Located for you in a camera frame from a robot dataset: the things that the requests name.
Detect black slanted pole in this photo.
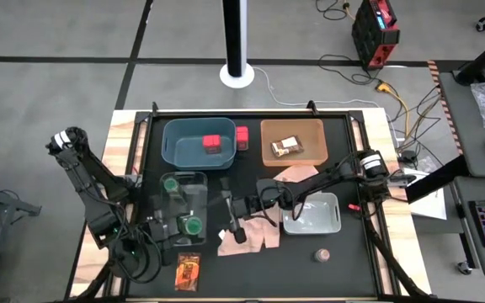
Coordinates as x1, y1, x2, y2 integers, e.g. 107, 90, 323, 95
454, 27, 485, 87

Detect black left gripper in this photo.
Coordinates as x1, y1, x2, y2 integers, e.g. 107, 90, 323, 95
146, 208, 197, 249

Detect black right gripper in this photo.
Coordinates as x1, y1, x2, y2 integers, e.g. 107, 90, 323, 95
207, 177, 264, 246

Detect black slanted bar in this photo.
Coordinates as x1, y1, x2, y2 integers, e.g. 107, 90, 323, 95
404, 155, 471, 205

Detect striped hazard tape strip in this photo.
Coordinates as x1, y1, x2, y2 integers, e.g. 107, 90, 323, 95
426, 60, 463, 155

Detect yellow extension cord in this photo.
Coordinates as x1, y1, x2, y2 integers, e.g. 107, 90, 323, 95
374, 81, 412, 140

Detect brown white snack packet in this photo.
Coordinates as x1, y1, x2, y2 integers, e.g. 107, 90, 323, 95
269, 135, 305, 159

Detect tower fan on round base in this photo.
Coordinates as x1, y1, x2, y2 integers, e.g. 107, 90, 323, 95
219, 0, 256, 90

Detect orange spice packet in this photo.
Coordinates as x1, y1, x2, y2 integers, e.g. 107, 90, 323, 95
174, 252, 203, 292

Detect black floor cable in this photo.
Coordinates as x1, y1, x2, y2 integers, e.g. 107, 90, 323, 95
316, 53, 381, 85

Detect black metal table frame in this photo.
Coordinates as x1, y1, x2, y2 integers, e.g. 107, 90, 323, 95
67, 100, 435, 303

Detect white floor cable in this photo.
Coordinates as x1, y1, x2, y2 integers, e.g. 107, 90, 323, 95
252, 66, 397, 140

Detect red and black toolbox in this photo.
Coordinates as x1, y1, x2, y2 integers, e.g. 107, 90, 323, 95
350, 0, 401, 71

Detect white plastic bin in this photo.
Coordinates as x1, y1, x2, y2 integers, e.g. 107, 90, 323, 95
282, 192, 342, 236

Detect red-lid spice tin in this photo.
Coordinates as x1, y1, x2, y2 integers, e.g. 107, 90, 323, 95
202, 134, 222, 155
236, 125, 250, 152

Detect orange plastic bin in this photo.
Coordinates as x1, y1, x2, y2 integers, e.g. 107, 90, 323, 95
260, 118, 328, 167

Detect clear plastic bin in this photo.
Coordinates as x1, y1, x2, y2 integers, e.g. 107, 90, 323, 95
153, 171, 209, 247

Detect pink cloth towel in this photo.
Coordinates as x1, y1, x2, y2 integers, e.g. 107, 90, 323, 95
216, 164, 321, 258

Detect white paper sheet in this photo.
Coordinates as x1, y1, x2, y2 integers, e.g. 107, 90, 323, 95
408, 188, 449, 221

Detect teal plastic bin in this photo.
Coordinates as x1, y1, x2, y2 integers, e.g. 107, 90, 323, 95
161, 116, 237, 171

